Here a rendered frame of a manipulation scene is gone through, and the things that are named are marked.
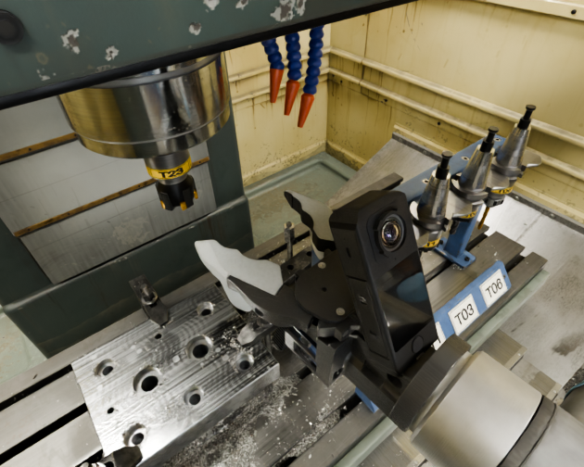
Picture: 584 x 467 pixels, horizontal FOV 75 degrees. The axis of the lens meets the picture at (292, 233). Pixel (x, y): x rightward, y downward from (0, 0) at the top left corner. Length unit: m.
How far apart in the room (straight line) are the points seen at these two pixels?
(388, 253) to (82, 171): 0.79
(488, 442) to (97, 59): 0.26
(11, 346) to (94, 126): 1.17
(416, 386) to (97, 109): 0.31
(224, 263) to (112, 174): 0.68
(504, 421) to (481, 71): 1.16
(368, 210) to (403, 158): 1.29
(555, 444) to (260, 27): 0.26
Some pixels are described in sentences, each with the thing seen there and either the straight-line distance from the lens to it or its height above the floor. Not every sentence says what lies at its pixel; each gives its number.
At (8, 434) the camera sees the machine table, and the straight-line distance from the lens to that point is 0.91.
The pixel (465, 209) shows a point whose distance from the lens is 0.67.
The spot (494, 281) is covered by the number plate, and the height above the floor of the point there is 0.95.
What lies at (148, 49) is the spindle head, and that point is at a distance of 0.20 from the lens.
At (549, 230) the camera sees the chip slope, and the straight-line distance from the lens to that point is 1.34.
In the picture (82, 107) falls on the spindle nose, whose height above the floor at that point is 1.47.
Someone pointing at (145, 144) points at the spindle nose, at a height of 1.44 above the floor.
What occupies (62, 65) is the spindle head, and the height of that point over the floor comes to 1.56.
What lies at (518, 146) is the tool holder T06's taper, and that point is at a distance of 0.77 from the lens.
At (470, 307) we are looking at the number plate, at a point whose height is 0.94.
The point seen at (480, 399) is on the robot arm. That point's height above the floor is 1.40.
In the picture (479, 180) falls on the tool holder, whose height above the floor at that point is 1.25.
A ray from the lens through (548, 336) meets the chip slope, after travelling 1.21.
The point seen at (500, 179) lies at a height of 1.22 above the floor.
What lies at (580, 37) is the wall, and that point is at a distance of 1.21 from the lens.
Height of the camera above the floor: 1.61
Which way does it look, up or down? 43 degrees down
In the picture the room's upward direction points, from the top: 2 degrees counter-clockwise
